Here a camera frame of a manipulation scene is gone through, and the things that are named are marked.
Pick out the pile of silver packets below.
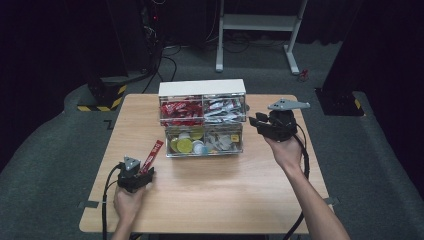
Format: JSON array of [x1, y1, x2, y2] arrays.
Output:
[[203, 98, 246, 123]]

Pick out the red stick packet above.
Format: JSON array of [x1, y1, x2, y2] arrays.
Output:
[[139, 139, 165, 175]]

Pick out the pile of round capsules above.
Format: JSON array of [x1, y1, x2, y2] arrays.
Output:
[[169, 127, 206, 155]]

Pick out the pile of grey sachets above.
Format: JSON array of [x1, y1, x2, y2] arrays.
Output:
[[205, 133, 241, 154]]

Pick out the white drawer organizer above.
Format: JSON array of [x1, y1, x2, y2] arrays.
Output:
[[158, 78, 248, 158]]

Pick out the person's left hand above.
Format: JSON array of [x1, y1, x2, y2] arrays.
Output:
[[113, 184, 148, 232]]

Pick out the pile of red packets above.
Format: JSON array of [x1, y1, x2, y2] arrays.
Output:
[[160, 99, 204, 126]]

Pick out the white metal stand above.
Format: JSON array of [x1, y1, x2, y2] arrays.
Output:
[[215, 0, 308, 75]]

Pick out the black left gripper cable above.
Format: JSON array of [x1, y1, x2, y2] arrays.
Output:
[[101, 163, 124, 240]]

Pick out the clear plastic drawer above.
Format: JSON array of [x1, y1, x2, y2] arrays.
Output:
[[202, 93, 248, 124], [159, 94, 205, 127], [203, 123, 244, 156], [164, 125, 206, 158]]

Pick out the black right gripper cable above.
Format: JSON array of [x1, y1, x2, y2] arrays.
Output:
[[282, 123, 312, 240]]

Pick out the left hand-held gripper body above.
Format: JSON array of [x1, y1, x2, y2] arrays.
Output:
[[117, 155, 152, 194]]

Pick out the black stand base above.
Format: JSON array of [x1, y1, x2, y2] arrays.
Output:
[[314, 87, 365, 117]]

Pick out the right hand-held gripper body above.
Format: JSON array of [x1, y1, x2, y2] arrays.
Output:
[[258, 98, 311, 143]]

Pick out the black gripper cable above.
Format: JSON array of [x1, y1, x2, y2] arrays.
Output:
[[101, 163, 124, 240], [282, 123, 312, 240]]

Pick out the black floor cables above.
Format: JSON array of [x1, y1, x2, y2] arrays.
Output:
[[141, 42, 180, 95]]

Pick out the dark equipment rack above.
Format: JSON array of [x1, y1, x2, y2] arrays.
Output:
[[105, 0, 163, 76]]

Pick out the black yellow striped base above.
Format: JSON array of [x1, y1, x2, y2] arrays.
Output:
[[76, 75, 129, 113]]

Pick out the person's right hand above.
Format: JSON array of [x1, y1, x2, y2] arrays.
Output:
[[264, 134, 305, 174]]

